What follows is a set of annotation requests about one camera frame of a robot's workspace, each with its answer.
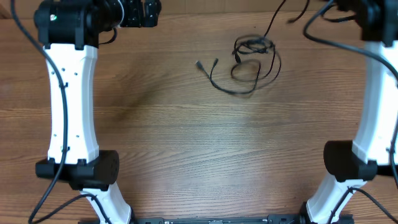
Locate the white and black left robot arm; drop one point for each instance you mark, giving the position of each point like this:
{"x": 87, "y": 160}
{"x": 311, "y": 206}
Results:
{"x": 69, "y": 37}

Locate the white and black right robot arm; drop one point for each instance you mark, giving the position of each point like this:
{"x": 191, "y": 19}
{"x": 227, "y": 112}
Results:
{"x": 352, "y": 164}

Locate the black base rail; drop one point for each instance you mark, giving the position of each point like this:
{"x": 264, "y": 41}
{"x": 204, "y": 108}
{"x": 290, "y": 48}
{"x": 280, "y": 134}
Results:
{"x": 270, "y": 219}

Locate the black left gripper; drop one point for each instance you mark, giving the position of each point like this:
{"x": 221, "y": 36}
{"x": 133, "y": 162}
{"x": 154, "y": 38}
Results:
{"x": 135, "y": 20}

